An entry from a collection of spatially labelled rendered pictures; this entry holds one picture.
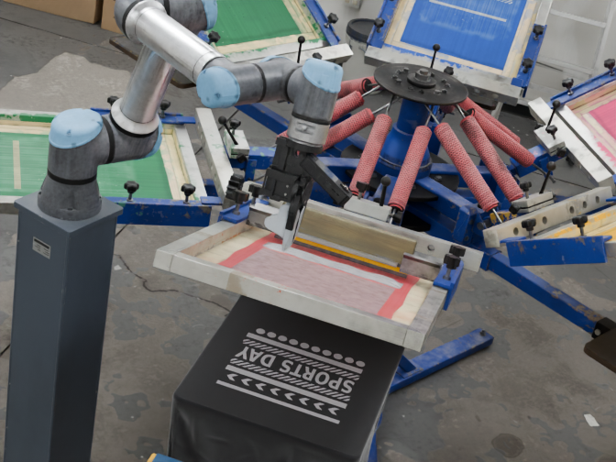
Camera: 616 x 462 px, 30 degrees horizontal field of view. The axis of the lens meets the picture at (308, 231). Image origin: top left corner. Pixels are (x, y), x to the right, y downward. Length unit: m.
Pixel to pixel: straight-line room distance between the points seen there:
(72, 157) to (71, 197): 0.11
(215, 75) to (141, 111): 0.60
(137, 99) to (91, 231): 0.35
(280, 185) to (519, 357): 2.78
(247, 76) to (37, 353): 1.13
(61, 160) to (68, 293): 0.34
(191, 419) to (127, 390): 1.51
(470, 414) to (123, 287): 1.47
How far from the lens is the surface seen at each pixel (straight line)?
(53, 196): 2.74
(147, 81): 2.62
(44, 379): 3.00
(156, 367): 4.29
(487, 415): 4.43
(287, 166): 2.16
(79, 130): 2.67
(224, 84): 2.10
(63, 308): 2.84
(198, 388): 2.68
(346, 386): 2.78
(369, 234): 2.91
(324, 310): 2.34
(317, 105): 2.12
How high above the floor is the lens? 2.60
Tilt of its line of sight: 29 degrees down
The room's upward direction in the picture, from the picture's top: 12 degrees clockwise
